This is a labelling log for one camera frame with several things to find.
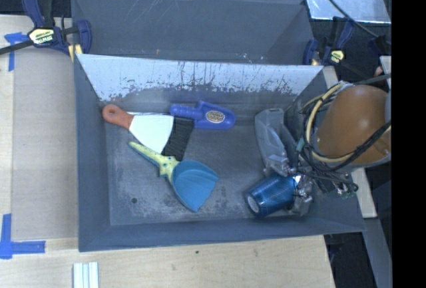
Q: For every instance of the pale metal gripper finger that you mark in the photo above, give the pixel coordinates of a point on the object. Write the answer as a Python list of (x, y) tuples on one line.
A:
[(278, 164), (302, 203)]

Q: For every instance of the blue clear plastic cup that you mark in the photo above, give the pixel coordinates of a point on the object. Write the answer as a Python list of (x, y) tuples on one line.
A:
[(271, 195)]

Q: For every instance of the clear grey plastic container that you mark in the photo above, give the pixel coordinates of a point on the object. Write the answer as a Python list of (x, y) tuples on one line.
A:
[(268, 133)]

